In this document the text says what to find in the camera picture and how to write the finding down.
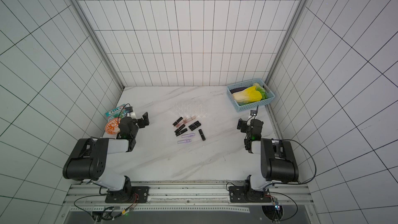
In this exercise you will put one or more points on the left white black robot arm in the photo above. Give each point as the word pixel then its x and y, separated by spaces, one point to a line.
pixel 88 161

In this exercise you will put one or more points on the purple lip balm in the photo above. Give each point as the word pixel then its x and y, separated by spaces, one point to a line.
pixel 184 141
pixel 188 135

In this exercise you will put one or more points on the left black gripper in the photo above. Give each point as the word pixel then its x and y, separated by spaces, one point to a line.
pixel 141 121

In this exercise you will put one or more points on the yellow green toy cabbage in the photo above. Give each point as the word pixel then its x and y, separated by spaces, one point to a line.
pixel 252 94

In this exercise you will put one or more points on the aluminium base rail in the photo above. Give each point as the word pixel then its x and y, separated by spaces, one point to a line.
pixel 184 195

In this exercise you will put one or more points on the teal mint candy bag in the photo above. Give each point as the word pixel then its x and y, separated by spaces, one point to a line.
pixel 116 112

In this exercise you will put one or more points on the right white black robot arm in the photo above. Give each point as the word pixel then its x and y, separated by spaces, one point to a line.
pixel 277 165

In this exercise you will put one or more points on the orange white patterned bowl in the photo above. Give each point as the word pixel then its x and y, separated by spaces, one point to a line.
pixel 112 127

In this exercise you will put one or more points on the pink clear lip gloss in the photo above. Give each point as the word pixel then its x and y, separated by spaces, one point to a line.
pixel 187 120

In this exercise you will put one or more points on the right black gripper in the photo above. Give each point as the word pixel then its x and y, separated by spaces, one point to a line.
pixel 243 126

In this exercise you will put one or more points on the blue plastic basket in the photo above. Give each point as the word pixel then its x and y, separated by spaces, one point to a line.
pixel 243 85

